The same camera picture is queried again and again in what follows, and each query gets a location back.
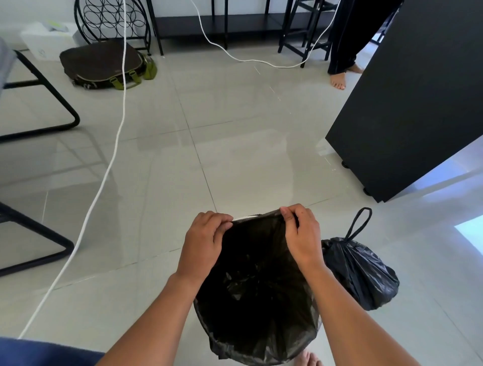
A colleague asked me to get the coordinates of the brown bag with green straps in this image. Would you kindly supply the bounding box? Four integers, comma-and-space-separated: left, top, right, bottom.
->
59, 39, 157, 91

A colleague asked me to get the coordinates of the black console table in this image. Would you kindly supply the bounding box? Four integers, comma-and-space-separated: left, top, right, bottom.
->
145, 0, 296, 56

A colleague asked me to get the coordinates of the person's right hand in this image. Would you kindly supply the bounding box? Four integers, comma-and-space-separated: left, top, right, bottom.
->
279, 204, 327, 274

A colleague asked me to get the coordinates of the black metal chair frame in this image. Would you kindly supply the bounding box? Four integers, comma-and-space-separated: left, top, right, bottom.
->
0, 201, 75, 278
0, 49, 81, 143

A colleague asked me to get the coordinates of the black metal wine rack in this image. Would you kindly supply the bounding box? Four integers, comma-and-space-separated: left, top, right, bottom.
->
73, 0, 154, 54

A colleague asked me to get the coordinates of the black cabinet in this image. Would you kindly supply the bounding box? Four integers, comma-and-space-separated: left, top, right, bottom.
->
325, 0, 483, 204

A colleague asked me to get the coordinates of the person's bare foot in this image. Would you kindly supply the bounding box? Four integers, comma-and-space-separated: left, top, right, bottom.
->
294, 351, 324, 366

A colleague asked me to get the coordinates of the tied black garbage bag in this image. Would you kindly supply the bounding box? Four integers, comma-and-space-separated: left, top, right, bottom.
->
321, 207, 400, 311

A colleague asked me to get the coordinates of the long white cable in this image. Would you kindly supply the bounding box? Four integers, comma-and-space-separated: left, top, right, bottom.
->
18, 0, 129, 340

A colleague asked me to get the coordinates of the person's right forearm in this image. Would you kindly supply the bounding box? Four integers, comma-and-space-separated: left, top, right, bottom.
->
301, 264, 420, 366

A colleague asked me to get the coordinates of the person's left hand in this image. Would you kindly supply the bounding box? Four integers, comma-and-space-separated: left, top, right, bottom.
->
177, 211, 234, 286

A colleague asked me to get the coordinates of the black bin liner bag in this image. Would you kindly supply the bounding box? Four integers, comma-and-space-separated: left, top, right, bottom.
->
193, 209, 324, 366

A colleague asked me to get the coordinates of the black wooden stool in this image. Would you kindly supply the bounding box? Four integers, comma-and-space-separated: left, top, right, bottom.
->
278, 0, 341, 69

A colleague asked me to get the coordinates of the white box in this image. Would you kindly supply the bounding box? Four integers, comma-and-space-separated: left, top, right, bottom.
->
19, 21, 82, 62

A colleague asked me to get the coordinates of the person's blue clothing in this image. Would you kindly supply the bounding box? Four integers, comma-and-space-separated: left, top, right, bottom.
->
0, 336, 106, 366

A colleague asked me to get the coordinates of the looped white cable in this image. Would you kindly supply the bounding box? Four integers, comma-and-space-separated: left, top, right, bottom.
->
190, 0, 342, 69

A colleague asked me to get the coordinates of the person's left forearm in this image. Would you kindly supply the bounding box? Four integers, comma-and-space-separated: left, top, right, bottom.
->
96, 272, 200, 366

